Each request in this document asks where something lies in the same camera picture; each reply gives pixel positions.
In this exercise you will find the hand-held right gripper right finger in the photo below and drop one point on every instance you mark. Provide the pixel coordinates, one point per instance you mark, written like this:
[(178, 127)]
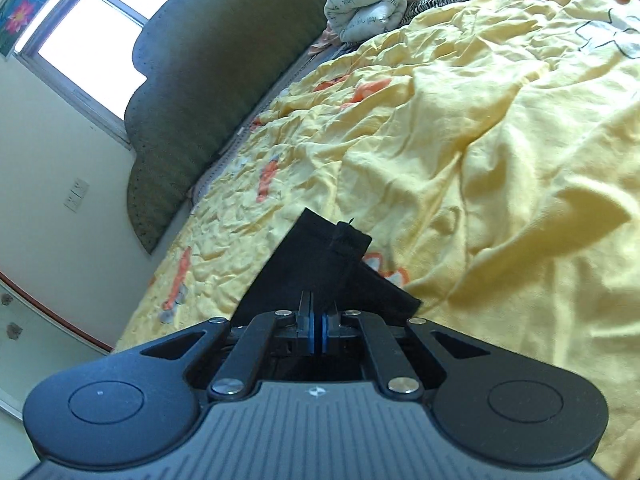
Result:
[(329, 332)]

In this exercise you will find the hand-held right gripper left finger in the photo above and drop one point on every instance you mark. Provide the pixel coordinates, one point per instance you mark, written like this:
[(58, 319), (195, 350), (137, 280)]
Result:
[(308, 327)]

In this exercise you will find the black pants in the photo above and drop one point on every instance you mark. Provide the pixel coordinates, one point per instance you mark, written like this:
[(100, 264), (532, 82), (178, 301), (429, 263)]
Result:
[(310, 260)]

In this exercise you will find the grey printed bed pad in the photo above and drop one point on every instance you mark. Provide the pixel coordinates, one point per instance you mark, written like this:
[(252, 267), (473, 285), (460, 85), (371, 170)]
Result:
[(235, 145)]

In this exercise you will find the yellow printed bedsheet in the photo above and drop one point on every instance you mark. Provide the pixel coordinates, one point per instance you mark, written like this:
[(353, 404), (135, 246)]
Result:
[(450, 135)]

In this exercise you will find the white sliding wardrobe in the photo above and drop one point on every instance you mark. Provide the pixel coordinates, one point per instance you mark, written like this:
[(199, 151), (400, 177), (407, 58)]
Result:
[(30, 350)]

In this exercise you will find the green padded headboard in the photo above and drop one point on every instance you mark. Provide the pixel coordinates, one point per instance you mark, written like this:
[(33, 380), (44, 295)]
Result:
[(200, 70)]

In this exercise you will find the pink crumpled cloth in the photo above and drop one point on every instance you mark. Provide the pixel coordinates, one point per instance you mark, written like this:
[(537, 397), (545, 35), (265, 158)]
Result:
[(320, 46)]

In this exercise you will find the white folded quilt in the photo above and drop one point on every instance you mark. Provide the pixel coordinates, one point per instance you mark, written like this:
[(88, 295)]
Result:
[(367, 2)]

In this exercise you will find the window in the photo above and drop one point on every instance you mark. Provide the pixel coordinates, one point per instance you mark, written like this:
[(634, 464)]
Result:
[(85, 45)]

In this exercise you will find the white wall socket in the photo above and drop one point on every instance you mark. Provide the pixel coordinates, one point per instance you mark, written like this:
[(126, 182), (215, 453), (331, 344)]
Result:
[(77, 194)]

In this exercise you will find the lotus flower wall poster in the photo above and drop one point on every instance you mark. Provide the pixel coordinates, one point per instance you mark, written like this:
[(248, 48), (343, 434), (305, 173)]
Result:
[(20, 15)]

